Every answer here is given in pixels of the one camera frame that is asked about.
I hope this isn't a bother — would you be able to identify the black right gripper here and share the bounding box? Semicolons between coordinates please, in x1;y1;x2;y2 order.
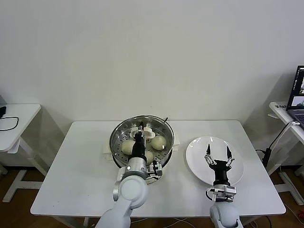
204;143;236;187

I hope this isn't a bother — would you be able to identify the thick white charger cable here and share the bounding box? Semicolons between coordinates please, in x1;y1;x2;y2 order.
270;122;293;150

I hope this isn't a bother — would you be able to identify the white round plate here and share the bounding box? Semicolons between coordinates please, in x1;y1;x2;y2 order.
185;136;245;188

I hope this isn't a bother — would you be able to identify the stainless steel steamer pot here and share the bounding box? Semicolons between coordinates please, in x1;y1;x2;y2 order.
109;115;175;169

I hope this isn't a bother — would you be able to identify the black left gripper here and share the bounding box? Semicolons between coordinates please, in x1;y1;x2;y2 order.
130;122;147;159

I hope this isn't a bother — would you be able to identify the round glass pot lid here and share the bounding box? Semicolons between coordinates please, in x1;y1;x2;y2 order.
110;115;175;164

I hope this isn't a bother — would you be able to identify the white steamed baozi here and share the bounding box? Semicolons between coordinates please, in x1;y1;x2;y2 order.
151;135;167;150
121;140;135;155
145;151;155;166

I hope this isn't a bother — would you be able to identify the white side table with cable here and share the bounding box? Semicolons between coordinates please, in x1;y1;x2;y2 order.
0;104;48;203

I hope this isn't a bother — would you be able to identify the open dark laptop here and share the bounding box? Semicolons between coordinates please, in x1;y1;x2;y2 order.
286;65;304;131

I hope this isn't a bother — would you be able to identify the black power adapter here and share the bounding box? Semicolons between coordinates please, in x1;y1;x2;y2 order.
261;147;272;171

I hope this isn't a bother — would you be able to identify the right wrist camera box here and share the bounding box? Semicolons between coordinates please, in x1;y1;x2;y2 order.
205;185;237;202

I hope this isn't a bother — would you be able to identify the thin black looped cable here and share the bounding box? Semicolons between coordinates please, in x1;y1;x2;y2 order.
0;115;19;132

